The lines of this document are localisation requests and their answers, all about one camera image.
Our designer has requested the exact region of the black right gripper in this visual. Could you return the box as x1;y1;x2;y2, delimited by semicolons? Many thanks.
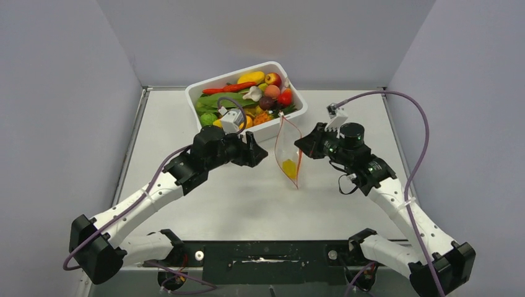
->
296;122;353;166

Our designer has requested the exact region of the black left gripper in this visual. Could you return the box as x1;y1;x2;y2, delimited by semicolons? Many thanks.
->
206;126;266;170

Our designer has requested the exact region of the clear zip top bag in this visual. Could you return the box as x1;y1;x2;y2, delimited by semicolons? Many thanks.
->
274;111;303;189

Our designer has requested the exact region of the yellow green starfruit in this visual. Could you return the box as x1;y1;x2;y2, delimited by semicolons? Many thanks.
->
282;159;297;181

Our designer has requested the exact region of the red tomato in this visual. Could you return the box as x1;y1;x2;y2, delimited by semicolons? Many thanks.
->
277;88;293;108

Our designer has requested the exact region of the white garlic bulb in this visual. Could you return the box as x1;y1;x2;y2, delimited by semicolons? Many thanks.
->
243;86;264;102

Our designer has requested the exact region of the green leaf vegetable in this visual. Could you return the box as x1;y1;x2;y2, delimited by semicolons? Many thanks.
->
194;92;257;115

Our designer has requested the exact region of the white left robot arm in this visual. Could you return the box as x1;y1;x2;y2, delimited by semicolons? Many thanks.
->
63;126;268;285

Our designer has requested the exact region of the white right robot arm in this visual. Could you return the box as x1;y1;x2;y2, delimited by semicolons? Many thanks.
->
294;123;476;296

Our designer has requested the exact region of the orange fried food piece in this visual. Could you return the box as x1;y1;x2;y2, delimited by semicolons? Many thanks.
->
253;111;274;126

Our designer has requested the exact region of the dark purple passionfruit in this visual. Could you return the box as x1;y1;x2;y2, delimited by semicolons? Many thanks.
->
259;97;276;110

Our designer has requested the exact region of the green custard apple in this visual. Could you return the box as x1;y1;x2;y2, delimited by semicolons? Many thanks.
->
199;113;218;127

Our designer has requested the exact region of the pink peach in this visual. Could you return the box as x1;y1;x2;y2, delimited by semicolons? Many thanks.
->
264;85;281;100

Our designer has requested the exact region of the red chili pepper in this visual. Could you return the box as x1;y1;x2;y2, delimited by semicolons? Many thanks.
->
202;82;257;95

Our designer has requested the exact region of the red apple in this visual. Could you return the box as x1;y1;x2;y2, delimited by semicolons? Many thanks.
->
264;72;282;87

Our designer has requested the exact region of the yellow mango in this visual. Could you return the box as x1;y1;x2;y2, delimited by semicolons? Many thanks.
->
237;71;266;85

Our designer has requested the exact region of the white plastic bin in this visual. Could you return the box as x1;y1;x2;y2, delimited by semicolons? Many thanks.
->
184;61;308;144

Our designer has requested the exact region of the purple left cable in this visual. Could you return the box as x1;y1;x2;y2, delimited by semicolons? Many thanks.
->
63;97;248;272

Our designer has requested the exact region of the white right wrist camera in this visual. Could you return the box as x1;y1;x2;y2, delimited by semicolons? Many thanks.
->
324;104;348;132

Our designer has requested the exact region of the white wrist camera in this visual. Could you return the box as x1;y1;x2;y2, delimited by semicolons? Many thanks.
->
324;104;348;132
219;107;247;134

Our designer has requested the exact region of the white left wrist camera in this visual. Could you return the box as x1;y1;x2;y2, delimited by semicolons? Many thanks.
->
219;107;247;134

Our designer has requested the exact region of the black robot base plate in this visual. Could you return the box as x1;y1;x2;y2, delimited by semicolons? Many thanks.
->
160;239;369;285

